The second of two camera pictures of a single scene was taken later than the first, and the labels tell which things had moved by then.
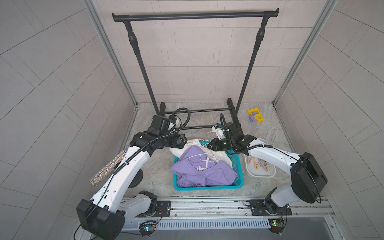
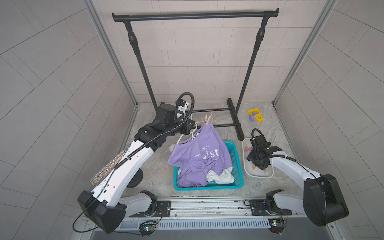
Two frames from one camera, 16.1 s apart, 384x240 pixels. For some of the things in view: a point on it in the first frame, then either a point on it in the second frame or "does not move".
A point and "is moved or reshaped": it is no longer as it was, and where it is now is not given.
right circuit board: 276,225 does not move
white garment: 220,155 to 226,177
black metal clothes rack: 230,111 does not move
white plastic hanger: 203,168 to 191,132
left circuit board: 147,228 does not move
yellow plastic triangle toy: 258,117 does not move
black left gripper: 181,143 to 186,127
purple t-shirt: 194,168 is moved or reshaped
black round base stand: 137,179 does not move
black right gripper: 216,146 to 249,158
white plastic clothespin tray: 255,167 does not move
